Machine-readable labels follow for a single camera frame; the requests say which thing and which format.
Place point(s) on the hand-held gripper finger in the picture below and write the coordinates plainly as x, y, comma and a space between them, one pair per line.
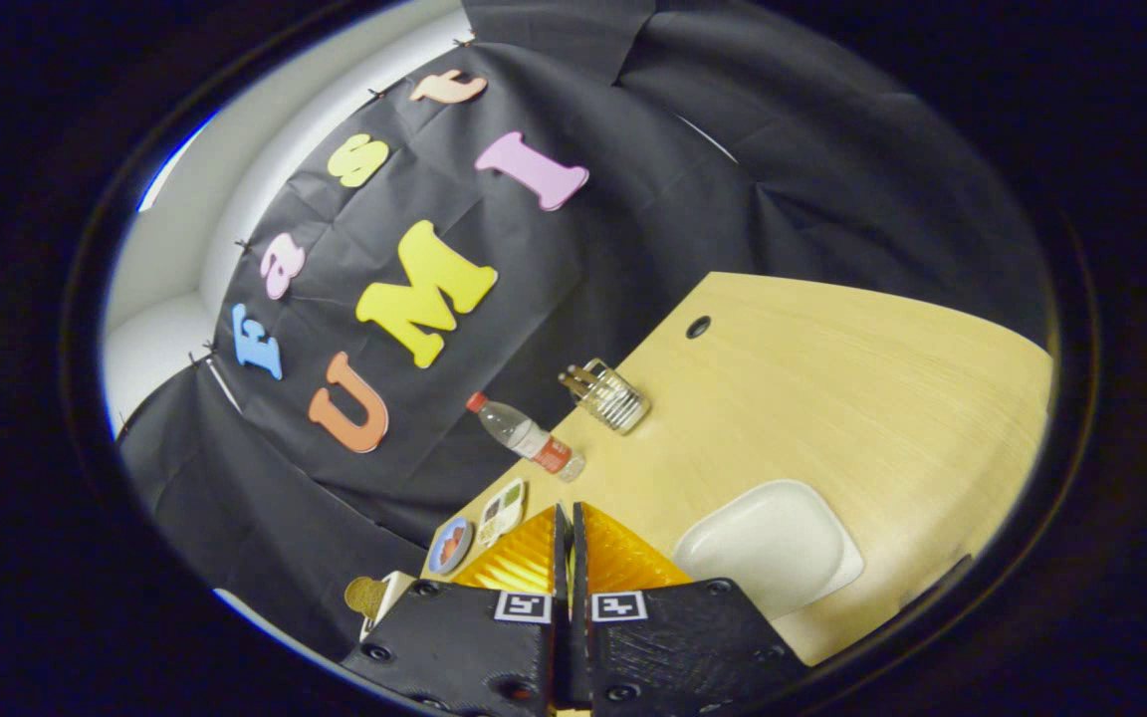
563, 568
579, 568

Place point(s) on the brown bread slice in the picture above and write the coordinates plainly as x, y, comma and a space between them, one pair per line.
364, 596

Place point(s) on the white divided seed tray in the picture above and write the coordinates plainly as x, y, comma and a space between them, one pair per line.
501, 513

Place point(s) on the brown meat pieces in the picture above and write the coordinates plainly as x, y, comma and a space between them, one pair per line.
451, 546

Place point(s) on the blue plate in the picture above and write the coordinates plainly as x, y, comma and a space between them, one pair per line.
437, 563

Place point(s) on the clear plastic water bottle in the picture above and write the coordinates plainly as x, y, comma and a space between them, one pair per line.
524, 435

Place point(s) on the white toaster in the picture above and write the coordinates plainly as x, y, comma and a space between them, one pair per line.
396, 593

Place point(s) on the wooden utensil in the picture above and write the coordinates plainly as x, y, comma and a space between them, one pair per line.
575, 379

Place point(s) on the small white dish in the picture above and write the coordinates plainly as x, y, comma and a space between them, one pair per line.
768, 543

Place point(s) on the black backdrop cloth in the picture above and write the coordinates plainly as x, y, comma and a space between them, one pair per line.
633, 199

